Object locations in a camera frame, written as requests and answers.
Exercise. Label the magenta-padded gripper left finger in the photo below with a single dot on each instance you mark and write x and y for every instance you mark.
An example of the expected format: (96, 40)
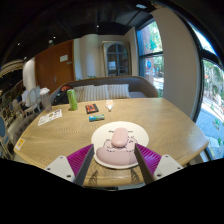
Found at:
(63, 166)

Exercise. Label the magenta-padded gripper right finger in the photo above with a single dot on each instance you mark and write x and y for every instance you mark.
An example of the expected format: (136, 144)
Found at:
(163, 166)

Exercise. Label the pink computer mouse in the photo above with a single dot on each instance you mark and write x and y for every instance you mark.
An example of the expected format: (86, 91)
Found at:
(120, 137)

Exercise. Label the white mouse pad pink rest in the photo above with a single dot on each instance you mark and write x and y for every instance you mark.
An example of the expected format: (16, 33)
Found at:
(113, 156)

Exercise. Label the yellow and white code card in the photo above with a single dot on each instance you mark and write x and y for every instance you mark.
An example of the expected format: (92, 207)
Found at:
(19, 144)

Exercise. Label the white sticker sheet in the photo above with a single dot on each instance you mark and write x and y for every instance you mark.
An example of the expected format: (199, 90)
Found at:
(50, 117)

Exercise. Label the small teal box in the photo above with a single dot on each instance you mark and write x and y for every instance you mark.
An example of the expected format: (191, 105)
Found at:
(96, 118)

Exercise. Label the grey tufted armchair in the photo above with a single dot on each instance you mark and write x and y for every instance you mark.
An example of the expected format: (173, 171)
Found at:
(23, 123)

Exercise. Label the black and orange flat box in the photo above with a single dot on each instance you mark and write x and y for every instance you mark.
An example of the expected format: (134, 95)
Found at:
(92, 108)

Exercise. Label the green drink can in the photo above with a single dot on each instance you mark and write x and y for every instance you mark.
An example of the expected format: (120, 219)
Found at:
(72, 100)

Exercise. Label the clear shaker bottle white lid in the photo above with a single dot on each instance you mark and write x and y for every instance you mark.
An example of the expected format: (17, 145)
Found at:
(46, 100)

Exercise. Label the black bag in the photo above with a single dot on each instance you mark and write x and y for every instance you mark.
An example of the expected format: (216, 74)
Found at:
(60, 96)

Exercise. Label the white dining chairs group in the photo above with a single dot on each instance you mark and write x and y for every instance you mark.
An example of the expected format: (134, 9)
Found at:
(33, 100)

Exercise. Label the striped cushion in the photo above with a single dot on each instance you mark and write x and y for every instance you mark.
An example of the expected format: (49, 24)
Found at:
(119, 91)
(79, 94)
(96, 93)

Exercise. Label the white tube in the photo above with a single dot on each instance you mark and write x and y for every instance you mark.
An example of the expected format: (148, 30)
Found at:
(109, 105)

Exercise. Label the person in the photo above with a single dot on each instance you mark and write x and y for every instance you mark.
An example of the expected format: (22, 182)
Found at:
(25, 96)

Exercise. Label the black-framed glass window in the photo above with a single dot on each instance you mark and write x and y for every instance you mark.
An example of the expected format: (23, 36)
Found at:
(151, 60)
(213, 100)

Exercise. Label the grey curved sofa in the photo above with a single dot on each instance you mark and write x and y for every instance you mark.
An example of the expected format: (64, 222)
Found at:
(141, 86)

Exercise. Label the brown wooden door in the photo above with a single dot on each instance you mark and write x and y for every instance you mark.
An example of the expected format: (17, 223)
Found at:
(50, 70)

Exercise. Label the arched glass-door cabinet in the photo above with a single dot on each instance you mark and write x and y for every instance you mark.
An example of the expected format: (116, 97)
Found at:
(116, 60)

